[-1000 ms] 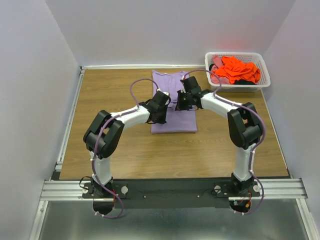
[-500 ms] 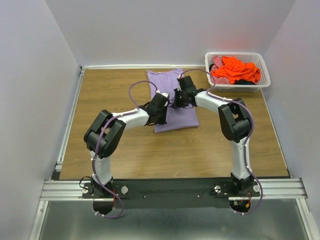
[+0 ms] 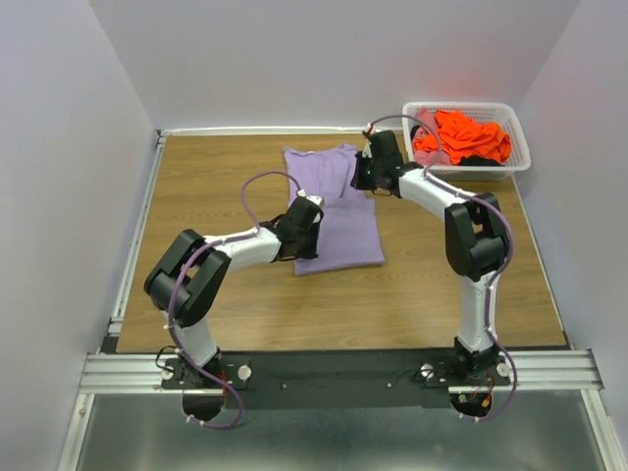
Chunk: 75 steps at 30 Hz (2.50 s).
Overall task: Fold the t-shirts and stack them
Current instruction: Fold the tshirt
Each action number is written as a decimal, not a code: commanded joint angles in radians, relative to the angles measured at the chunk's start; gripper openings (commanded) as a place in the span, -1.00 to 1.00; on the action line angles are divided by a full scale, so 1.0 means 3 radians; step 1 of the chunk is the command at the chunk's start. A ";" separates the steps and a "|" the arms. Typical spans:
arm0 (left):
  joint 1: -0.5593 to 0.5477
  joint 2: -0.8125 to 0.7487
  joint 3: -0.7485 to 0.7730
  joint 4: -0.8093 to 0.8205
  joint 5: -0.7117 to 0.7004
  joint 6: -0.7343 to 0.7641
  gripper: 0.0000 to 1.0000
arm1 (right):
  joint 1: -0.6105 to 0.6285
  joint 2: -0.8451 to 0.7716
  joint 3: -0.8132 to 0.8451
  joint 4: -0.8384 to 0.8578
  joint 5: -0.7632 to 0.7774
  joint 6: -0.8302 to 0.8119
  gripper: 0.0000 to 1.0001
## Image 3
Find purple t shirt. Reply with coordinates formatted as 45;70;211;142
284;144;385;276

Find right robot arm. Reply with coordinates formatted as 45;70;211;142
351;131;512;385

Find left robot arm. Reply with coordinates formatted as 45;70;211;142
143;193;324;388

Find pink t shirt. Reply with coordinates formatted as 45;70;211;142
412;108;451;166

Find orange t shirt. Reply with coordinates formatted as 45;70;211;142
433;110;512;165

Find white plastic laundry basket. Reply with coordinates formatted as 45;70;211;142
401;102;531;181

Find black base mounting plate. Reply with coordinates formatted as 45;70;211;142
161;348;510;420

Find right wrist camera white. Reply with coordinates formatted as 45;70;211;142
362;123;374;159

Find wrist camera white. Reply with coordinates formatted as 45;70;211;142
362;123;374;159
296;189;324;208

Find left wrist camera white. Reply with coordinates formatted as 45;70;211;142
296;189;324;208

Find aluminium frame rail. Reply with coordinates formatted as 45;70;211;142
78;350;603;394

